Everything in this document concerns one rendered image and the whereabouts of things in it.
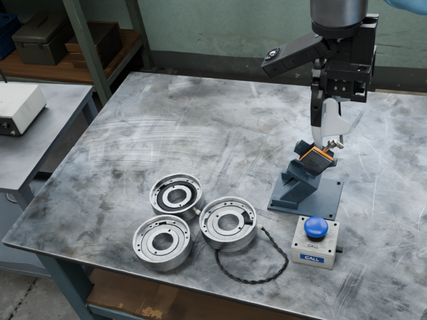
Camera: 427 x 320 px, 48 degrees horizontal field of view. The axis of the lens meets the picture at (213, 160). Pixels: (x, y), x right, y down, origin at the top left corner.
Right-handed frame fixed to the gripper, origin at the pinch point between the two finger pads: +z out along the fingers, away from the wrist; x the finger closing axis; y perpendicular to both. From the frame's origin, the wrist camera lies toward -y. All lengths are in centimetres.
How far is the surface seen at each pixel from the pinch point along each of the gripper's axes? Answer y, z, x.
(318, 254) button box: 3.0, 14.7, -14.9
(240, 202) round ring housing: -13.5, 15.3, -7.0
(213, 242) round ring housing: -15.0, 15.3, -17.0
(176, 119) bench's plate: -38.7, 18.4, 16.7
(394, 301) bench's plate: 15.7, 18.8, -17.7
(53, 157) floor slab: -145, 98, 62
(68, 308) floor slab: -90, 98, -6
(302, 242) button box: 0.0, 14.2, -13.7
